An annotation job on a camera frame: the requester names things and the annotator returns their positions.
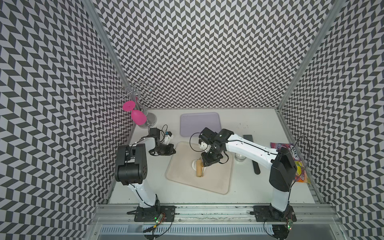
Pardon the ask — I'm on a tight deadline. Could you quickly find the wooden dough roller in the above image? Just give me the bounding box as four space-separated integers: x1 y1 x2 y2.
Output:
196 159 204 178

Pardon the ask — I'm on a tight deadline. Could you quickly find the white dough ball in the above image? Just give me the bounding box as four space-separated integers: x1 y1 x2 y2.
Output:
192 160 206 172

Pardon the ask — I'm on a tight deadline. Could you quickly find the beige plastic tray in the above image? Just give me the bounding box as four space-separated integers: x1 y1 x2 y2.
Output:
166 142 234 195

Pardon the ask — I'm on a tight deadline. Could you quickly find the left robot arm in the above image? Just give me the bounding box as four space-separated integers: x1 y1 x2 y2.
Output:
114 128 176 211

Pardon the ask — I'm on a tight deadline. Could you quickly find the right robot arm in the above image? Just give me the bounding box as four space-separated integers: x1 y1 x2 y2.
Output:
199 128 297 214

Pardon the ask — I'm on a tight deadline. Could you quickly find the purple plastic tray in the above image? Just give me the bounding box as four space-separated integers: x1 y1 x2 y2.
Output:
180 112 222 137

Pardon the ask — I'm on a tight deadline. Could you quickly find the pink wine glass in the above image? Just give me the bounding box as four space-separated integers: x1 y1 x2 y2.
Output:
122 101 147 126

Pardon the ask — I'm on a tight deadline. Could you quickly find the colourful candy bag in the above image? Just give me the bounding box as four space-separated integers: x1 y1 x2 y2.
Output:
270 143 311 184

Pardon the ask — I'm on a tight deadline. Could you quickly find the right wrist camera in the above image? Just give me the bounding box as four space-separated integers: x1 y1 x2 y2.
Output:
200 142 208 151

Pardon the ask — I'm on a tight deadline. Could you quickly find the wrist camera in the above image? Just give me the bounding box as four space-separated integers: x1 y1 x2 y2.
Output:
163 131 173 145
200 142 208 151

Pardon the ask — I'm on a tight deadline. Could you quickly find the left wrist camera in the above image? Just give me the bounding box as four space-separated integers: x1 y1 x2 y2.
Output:
163 131 173 145

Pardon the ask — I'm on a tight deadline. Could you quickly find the black handled metal spatula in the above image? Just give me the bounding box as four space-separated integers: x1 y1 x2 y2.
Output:
243 135 261 175

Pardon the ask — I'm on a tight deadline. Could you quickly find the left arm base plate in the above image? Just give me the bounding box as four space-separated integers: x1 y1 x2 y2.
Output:
134 206 177 223

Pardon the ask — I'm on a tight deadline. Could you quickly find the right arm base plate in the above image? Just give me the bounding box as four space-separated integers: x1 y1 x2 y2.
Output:
250 205 297 222

